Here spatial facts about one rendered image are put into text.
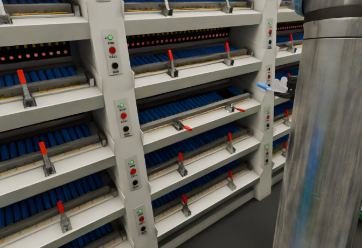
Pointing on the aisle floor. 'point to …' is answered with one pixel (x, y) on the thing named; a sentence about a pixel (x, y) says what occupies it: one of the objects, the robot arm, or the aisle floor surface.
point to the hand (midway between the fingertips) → (271, 90)
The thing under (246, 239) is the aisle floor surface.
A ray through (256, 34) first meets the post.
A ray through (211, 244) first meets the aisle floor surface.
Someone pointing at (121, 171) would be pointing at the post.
